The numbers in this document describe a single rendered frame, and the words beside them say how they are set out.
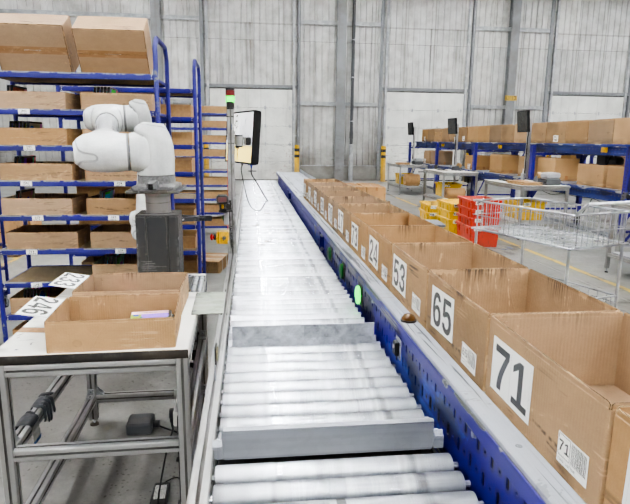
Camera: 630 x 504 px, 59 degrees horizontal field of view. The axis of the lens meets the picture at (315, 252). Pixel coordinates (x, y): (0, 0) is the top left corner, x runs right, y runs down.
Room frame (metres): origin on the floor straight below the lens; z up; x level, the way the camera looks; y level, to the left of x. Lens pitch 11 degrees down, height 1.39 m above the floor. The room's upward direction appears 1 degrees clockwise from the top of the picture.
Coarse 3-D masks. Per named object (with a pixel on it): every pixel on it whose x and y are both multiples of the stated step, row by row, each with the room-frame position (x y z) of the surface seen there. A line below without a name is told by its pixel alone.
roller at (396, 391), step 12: (228, 396) 1.31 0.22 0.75; (240, 396) 1.32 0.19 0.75; (252, 396) 1.32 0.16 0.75; (264, 396) 1.32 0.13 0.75; (276, 396) 1.32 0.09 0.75; (288, 396) 1.33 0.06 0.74; (300, 396) 1.33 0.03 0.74; (312, 396) 1.33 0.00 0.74; (324, 396) 1.33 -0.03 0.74; (336, 396) 1.34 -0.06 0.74; (348, 396) 1.34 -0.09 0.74; (360, 396) 1.34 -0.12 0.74; (372, 396) 1.34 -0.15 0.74; (384, 396) 1.35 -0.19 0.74; (396, 396) 1.35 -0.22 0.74; (408, 396) 1.35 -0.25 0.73
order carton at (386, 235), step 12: (372, 228) 2.25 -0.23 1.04; (384, 228) 2.26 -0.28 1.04; (396, 228) 2.26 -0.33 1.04; (408, 228) 2.27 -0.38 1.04; (420, 228) 2.27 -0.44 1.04; (432, 228) 2.28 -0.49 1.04; (384, 240) 1.96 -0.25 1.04; (396, 240) 2.26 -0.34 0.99; (408, 240) 2.27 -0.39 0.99; (420, 240) 2.27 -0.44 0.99; (432, 240) 2.28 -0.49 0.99; (444, 240) 2.17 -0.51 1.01; (456, 240) 2.05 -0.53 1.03; (468, 240) 1.93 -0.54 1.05; (384, 252) 1.95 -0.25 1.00; (384, 264) 1.94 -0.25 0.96
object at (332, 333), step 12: (300, 324) 1.70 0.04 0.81; (312, 324) 1.71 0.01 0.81; (324, 324) 1.71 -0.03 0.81; (336, 324) 1.71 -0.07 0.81; (348, 324) 1.72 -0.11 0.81; (360, 324) 1.72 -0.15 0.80; (372, 324) 1.73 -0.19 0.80; (240, 336) 1.68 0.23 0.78; (252, 336) 1.68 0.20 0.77; (264, 336) 1.69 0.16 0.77; (276, 336) 1.69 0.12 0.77; (288, 336) 1.70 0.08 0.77; (300, 336) 1.70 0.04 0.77; (312, 336) 1.70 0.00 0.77; (324, 336) 1.71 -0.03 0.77; (336, 336) 1.71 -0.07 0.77; (348, 336) 1.72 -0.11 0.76; (360, 336) 1.72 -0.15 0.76; (372, 336) 1.73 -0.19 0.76
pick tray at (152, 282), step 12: (96, 276) 2.19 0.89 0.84; (108, 276) 2.19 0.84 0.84; (120, 276) 2.20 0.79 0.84; (132, 276) 2.20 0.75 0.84; (144, 276) 2.21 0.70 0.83; (156, 276) 2.22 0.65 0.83; (168, 276) 2.22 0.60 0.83; (180, 276) 2.23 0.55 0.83; (84, 288) 2.06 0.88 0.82; (96, 288) 2.18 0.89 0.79; (108, 288) 2.19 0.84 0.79; (120, 288) 2.20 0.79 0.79; (132, 288) 2.20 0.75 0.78; (144, 288) 2.21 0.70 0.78; (156, 288) 2.22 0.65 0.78; (168, 288) 2.22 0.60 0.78; (180, 288) 1.97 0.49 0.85
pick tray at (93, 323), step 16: (64, 304) 1.80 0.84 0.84; (80, 304) 1.86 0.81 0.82; (96, 304) 1.87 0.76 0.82; (112, 304) 1.88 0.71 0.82; (128, 304) 1.89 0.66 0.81; (144, 304) 1.89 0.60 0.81; (160, 304) 1.90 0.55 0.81; (176, 304) 1.91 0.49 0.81; (48, 320) 1.62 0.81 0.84; (64, 320) 1.78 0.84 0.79; (80, 320) 1.60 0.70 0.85; (96, 320) 1.60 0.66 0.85; (112, 320) 1.61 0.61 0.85; (128, 320) 1.62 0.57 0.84; (144, 320) 1.63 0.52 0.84; (160, 320) 1.63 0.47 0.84; (176, 320) 1.70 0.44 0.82; (48, 336) 1.58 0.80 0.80; (64, 336) 1.59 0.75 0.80; (80, 336) 1.59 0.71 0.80; (96, 336) 1.60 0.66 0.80; (112, 336) 1.61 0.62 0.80; (128, 336) 1.62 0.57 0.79; (144, 336) 1.63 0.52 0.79; (160, 336) 1.63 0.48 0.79; (176, 336) 1.68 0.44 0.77; (48, 352) 1.58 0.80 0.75; (64, 352) 1.59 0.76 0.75
